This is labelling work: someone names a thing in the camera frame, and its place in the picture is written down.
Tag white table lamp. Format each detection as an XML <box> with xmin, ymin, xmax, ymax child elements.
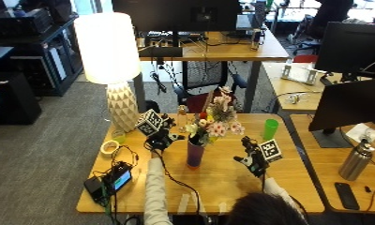
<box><xmin>73</xmin><ymin>12</ymin><xmax>143</xmax><ymax>133</ymax></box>

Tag wooden desk with grey legs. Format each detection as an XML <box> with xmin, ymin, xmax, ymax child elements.
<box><xmin>133</xmin><ymin>27</ymin><xmax>290</xmax><ymax>114</ymax></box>

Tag black smartphone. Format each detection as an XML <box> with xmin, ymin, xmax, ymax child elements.
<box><xmin>334</xmin><ymin>182</ymin><xmax>362</xmax><ymax>211</ymax></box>

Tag black device with lit screen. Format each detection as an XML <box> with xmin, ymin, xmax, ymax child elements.
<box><xmin>102</xmin><ymin>163</ymin><xmax>135</xmax><ymax>194</ymax></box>

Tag clear safety glasses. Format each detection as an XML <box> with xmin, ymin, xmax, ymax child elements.
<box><xmin>285</xmin><ymin>92</ymin><xmax>311</xmax><ymax>105</ymax></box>

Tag white marker cube left glove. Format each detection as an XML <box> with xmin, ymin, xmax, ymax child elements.
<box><xmin>135</xmin><ymin>109</ymin><xmax>165</xmax><ymax>137</ymax></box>

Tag black computer tower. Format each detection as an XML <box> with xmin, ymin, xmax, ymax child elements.
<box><xmin>0</xmin><ymin>71</ymin><xmax>44</xmax><ymax>126</ymax></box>

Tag white paper sheet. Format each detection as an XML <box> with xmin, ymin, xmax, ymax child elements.
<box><xmin>346</xmin><ymin>123</ymin><xmax>375</xmax><ymax>144</ymax></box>

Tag person's right hand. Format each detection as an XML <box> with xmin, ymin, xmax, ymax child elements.
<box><xmin>233</xmin><ymin>136</ymin><xmax>273</xmax><ymax>178</ymax></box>

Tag steel water bottle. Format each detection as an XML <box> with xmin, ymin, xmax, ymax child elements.
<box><xmin>338</xmin><ymin>138</ymin><xmax>375</xmax><ymax>182</ymax></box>

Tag black power box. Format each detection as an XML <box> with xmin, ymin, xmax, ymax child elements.
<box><xmin>84</xmin><ymin>176</ymin><xmax>110</xmax><ymax>204</ymax></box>

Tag black glove cable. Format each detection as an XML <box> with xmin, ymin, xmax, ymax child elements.
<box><xmin>151</xmin><ymin>150</ymin><xmax>205</xmax><ymax>217</ymax></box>

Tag purple vase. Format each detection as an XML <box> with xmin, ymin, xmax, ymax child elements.
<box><xmin>186</xmin><ymin>139</ymin><xmax>207</xmax><ymax>170</ymax></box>

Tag large black monitor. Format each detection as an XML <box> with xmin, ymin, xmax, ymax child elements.
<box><xmin>112</xmin><ymin>0</ymin><xmax>245</xmax><ymax>48</ymax></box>

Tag black office chair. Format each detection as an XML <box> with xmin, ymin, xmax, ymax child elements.
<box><xmin>173</xmin><ymin>61</ymin><xmax>249</xmax><ymax>114</ymax></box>

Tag person's left hand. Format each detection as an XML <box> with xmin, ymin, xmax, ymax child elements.
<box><xmin>145</xmin><ymin>113</ymin><xmax>186</xmax><ymax>152</ymax></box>

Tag black monitor with cables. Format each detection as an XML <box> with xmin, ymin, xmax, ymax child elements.
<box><xmin>314</xmin><ymin>21</ymin><xmax>375</xmax><ymax>86</ymax></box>

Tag mixed flower bouquet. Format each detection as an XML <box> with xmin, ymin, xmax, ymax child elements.
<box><xmin>185</xmin><ymin>85</ymin><xmax>247</xmax><ymax>147</ymax></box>

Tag black cable bundle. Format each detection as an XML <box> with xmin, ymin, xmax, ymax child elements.
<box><xmin>92</xmin><ymin>143</ymin><xmax>141</xmax><ymax>225</ymax></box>

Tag silver laptop stand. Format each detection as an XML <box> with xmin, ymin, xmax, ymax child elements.
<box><xmin>281</xmin><ymin>58</ymin><xmax>321</xmax><ymax>86</ymax></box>

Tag red chair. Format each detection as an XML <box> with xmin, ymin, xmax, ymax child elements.
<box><xmin>293</xmin><ymin>54</ymin><xmax>321</xmax><ymax>64</ymax></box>

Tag black storage cabinet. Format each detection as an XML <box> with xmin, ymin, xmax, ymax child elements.
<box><xmin>0</xmin><ymin>7</ymin><xmax>85</xmax><ymax>98</ymax></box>

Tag white tape roll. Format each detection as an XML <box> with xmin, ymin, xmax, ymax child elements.
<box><xmin>101</xmin><ymin>140</ymin><xmax>122</xmax><ymax>158</ymax></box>

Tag green plastic cup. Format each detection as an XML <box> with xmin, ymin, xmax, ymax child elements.
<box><xmin>262</xmin><ymin>118</ymin><xmax>281</xmax><ymax>142</ymax></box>

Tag white marker cube right glove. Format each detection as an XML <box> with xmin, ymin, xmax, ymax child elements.
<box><xmin>258</xmin><ymin>138</ymin><xmax>285</xmax><ymax>163</ymax></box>

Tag black monitor on grey stand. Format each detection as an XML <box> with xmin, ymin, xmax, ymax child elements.
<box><xmin>307</xmin><ymin>77</ymin><xmax>375</xmax><ymax>149</ymax></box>

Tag small clear glass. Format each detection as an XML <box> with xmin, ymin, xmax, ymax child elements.
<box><xmin>110</xmin><ymin>128</ymin><xmax>129</xmax><ymax>144</ymax></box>

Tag white marker cube glove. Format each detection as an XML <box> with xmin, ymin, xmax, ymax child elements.
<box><xmin>135</xmin><ymin>109</ymin><xmax>165</xmax><ymax>137</ymax></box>
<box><xmin>258</xmin><ymin>138</ymin><xmax>285</xmax><ymax>163</ymax></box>

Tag clear glass bottle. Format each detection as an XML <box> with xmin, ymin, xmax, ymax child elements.
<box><xmin>177</xmin><ymin>104</ymin><xmax>189</xmax><ymax>134</ymax></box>

